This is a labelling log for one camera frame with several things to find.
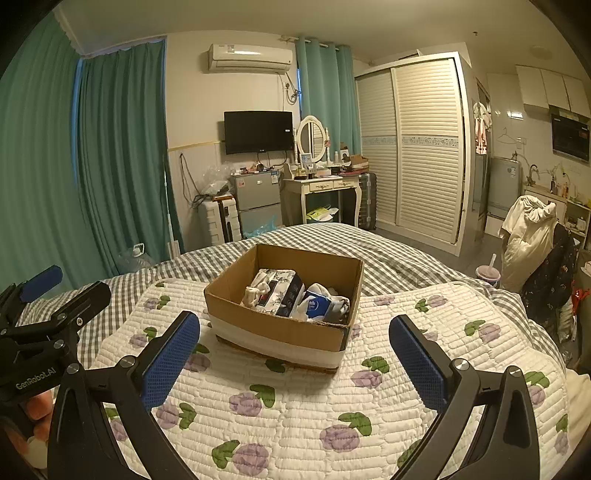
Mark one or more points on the quilted floral blanket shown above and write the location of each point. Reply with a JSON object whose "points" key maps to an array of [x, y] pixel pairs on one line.
{"points": [[323, 406]]}

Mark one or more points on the cream fleece blanket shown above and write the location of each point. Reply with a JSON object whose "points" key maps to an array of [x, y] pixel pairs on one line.
{"points": [[579, 401]]}

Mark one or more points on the silver suitcase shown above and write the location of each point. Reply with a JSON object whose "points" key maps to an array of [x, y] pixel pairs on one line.
{"points": [[368, 201]]}

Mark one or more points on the cream lace cloth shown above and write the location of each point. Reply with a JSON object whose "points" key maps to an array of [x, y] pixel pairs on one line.
{"points": [[254, 295]]}

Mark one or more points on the grey gingham bed sheet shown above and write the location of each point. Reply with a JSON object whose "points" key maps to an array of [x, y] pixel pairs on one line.
{"points": [[198, 263]]}

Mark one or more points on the plastic cup with straw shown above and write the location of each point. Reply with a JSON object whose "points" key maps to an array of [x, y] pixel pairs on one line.
{"points": [[488, 277]]}

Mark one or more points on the pleated teal curtain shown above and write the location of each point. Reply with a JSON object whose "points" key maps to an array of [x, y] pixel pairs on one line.
{"points": [[124, 147]]}

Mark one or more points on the clear water jug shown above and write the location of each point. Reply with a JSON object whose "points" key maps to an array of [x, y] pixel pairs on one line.
{"points": [[134, 258]]}

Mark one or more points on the white suitcase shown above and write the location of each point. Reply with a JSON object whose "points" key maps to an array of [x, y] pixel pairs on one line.
{"points": [[217, 221]]}

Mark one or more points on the brown cardboard box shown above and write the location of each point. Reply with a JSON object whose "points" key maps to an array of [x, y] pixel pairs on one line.
{"points": [[277, 334]]}

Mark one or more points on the black white floral packet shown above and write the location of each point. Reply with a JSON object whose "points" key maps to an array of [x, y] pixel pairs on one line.
{"points": [[279, 286]]}

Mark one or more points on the hanging pink white clothes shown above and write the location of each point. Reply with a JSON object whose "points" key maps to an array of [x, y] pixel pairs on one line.
{"points": [[481, 131]]}

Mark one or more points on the white sock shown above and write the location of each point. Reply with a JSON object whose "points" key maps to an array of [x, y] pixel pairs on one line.
{"points": [[340, 304]]}

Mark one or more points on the blue plastic bag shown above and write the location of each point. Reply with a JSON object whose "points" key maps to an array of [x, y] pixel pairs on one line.
{"points": [[261, 228]]}

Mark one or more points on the white louvred wardrobe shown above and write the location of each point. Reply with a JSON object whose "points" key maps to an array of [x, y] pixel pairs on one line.
{"points": [[425, 152]]}

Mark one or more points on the clear plastic bag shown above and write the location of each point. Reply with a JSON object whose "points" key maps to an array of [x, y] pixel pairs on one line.
{"points": [[214, 182]]}

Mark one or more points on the cream jacket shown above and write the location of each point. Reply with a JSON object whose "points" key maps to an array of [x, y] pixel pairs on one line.
{"points": [[526, 240]]}

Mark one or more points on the dark floral garment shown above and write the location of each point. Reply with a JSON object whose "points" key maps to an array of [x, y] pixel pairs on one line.
{"points": [[551, 277]]}

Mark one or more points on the black wall television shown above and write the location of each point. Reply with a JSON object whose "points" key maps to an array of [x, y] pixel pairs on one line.
{"points": [[258, 131]]}

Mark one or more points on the white oval mirror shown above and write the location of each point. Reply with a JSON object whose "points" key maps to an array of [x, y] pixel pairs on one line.
{"points": [[311, 138]]}

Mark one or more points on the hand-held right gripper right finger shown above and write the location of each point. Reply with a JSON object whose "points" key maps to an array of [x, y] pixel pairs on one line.
{"points": [[415, 364]]}

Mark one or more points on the blue tissue packet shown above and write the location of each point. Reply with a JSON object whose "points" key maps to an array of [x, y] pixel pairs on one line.
{"points": [[314, 304]]}

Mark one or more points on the white dressing table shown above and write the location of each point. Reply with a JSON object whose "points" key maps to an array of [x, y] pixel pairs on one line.
{"points": [[321, 185]]}

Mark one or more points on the white air conditioner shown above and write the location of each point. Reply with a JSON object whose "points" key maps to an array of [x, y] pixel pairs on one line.
{"points": [[249, 57]]}

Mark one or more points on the white shelf with bottles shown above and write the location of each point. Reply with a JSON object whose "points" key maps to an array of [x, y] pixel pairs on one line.
{"points": [[577, 217]]}

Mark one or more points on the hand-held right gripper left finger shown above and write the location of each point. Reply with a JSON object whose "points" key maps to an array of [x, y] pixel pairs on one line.
{"points": [[171, 360]]}

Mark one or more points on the white wall cabinets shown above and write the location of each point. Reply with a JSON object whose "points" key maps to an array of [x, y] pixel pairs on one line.
{"points": [[549, 87]]}

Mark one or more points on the yellow green bag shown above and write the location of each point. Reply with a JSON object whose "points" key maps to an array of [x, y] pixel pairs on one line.
{"points": [[321, 214]]}

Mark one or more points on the small silver fridge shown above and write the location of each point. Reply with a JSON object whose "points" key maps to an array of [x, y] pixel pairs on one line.
{"points": [[256, 191]]}

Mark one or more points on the red plastic bag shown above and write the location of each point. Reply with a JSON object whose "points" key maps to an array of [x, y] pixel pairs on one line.
{"points": [[581, 302]]}

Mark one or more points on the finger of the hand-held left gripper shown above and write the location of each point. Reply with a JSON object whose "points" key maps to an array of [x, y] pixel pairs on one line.
{"points": [[78, 309], [41, 281]]}

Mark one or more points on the metal faucet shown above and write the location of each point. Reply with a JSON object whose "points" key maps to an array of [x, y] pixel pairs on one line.
{"points": [[534, 174]]}

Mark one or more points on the person's left hand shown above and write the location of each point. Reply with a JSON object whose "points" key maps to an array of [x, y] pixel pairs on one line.
{"points": [[39, 408]]}

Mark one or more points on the wide teal curtain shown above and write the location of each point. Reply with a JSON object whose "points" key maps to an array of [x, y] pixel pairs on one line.
{"points": [[37, 161]]}

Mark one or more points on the narrow teal curtain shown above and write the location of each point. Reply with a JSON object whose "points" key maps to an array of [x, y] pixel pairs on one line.
{"points": [[330, 97]]}

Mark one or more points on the black range hood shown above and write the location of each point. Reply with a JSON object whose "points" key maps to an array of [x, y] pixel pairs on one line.
{"points": [[570, 136]]}

